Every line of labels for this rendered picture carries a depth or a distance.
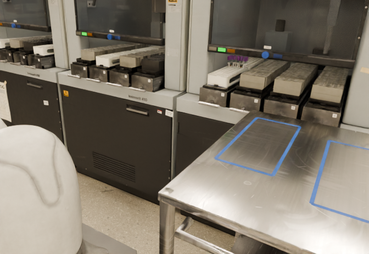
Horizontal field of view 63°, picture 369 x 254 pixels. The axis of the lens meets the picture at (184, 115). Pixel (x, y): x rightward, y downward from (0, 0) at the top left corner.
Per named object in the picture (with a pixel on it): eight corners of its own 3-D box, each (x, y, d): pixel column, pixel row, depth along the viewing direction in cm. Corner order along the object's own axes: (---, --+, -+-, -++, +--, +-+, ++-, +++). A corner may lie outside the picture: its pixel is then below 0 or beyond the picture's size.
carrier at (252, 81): (264, 90, 134) (267, 77, 132) (263, 90, 132) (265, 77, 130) (240, 85, 139) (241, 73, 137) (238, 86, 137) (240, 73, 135)
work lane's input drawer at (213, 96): (245, 75, 198) (247, 62, 195) (266, 78, 192) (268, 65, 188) (194, 104, 138) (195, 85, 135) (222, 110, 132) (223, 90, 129)
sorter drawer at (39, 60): (102, 54, 254) (101, 43, 251) (115, 55, 248) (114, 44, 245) (22, 67, 195) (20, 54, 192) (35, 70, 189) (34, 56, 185)
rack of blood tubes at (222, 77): (229, 75, 166) (230, 64, 164) (247, 78, 161) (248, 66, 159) (206, 86, 142) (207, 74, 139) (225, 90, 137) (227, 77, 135)
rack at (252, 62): (247, 66, 192) (249, 56, 189) (263, 68, 187) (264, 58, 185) (230, 74, 167) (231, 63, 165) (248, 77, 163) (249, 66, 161)
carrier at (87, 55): (97, 61, 179) (96, 51, 177) (95, 62, 178) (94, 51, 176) (83, 59, 185) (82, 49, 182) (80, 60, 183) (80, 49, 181)
